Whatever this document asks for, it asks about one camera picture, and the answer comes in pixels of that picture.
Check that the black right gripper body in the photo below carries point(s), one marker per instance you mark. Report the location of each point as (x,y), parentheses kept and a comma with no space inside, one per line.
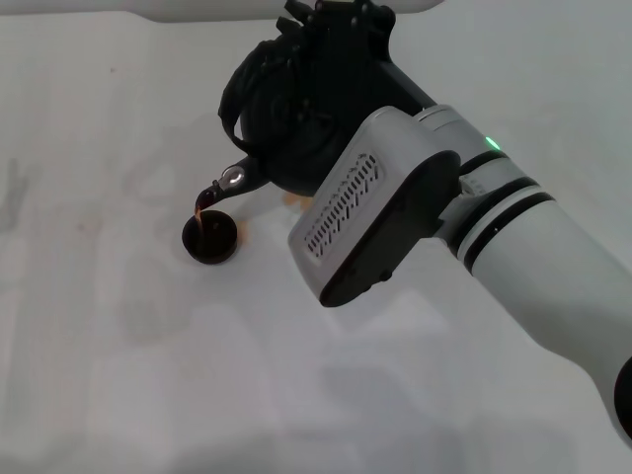
(360,54)

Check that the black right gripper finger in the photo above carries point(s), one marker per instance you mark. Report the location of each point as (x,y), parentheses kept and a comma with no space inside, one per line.
(316,112)
(296,17)

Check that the black round teapot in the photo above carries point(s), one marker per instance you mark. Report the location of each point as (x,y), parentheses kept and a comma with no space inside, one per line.
(286,148)

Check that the dark small teacup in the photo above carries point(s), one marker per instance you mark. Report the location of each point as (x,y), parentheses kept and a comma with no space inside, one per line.
(212,244)

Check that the orange tea spill stain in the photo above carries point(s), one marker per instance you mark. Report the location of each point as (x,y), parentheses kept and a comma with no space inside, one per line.
(296,199)

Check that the brown poured tea stream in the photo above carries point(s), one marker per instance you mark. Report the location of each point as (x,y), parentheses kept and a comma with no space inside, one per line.
(199,222)

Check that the white rounded board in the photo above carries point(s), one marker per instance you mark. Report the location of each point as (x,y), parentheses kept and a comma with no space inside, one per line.
(207,10)

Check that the grey vented wrist camera box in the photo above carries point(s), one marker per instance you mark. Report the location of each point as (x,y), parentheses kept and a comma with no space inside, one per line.
(345,222)

